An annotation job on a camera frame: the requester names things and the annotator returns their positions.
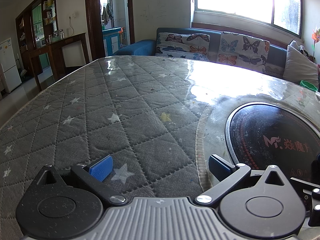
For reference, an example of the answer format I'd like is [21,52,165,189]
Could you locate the blue sofa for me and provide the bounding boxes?
[113,27,320,86]

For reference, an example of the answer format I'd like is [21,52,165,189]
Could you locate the grey plain cushion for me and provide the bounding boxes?
[283,45,319,87]

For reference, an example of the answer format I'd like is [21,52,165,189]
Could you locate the butterfly cushion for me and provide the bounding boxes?
[155,33,210,61]
[217,32,270,73]

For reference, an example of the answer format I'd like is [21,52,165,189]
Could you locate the colourful pinwheel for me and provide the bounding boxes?
[311,28,320,57]

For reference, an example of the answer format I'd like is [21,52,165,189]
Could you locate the round black induction cooktop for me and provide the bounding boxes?
[225,102,319,184]

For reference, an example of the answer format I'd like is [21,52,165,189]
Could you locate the black white plush toy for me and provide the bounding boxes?
[290,40,315,62]

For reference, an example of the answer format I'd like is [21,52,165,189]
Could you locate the right butterfly cushion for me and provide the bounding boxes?
[217,32,270,73]

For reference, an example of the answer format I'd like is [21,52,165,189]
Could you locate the white refrigerator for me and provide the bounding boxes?
[0,38,22,93]

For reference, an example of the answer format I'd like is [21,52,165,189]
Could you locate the dark wooden shelf cabinet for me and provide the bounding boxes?
[15,0,58,76]

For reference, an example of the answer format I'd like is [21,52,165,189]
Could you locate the grey quilted star table cover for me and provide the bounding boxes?
[1,56,319,239]

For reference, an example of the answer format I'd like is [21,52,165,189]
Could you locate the left butterfly cushion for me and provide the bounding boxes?
[155,33,210,61]

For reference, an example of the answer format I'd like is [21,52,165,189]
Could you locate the green plastic bowl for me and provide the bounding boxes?
[299,80,318,92]

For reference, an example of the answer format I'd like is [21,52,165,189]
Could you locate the blue white cabinet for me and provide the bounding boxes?
[102,27,123,56]

